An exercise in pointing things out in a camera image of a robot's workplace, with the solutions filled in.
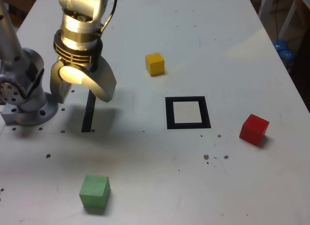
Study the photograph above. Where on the green cube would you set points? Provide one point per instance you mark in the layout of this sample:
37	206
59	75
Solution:
94	191

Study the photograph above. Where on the red cube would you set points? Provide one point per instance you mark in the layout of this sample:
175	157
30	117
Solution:
253	129

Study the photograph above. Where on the yellow cube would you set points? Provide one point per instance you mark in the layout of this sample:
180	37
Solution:
155	65

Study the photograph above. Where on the black tape square outline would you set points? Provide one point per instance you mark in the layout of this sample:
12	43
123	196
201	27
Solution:
169	113

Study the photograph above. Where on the white metal stand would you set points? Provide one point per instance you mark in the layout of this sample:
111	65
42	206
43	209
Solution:
265	7

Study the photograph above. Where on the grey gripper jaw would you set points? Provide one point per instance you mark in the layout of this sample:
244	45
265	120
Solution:
56	87
104	84

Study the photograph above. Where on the blue balloon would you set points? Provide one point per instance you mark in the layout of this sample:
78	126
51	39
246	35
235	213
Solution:
280	44
287	56

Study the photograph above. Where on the black tape strip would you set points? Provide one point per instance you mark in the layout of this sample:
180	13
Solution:
87	118

